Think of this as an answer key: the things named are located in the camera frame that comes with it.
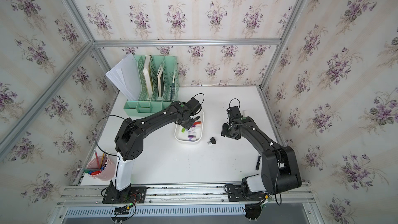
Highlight white storage box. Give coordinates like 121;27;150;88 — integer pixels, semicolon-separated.
174;110;205;145

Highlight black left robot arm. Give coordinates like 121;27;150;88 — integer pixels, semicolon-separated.
112;97;202;191

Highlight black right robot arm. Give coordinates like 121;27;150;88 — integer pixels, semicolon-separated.
221;106;302;196

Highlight black binder clip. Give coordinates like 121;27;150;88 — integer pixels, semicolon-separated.
207;137;217;145

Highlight dark pen in organizer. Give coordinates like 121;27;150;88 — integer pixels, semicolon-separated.
170;74;175;102

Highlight black marker pen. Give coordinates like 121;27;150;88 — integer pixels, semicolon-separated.
255;156;261;171

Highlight beige notebook in organizer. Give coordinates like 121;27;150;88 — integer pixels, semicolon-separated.
157;65;164;98

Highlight green desk file organizer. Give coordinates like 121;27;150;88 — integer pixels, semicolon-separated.
124;55;180;117

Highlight white book in organizer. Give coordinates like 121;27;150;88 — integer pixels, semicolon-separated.
143;55;153;99

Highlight white paper stack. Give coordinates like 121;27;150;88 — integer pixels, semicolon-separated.
105;54;142;101

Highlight pink pen cup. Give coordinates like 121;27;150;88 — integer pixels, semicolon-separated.
79;150;118;181

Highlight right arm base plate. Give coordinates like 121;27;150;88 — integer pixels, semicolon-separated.
224;184;268;202

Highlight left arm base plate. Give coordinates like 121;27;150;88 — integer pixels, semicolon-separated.
102;186;148;204

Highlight aluminium frame rail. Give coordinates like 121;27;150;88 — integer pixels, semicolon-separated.
93;38;282;48

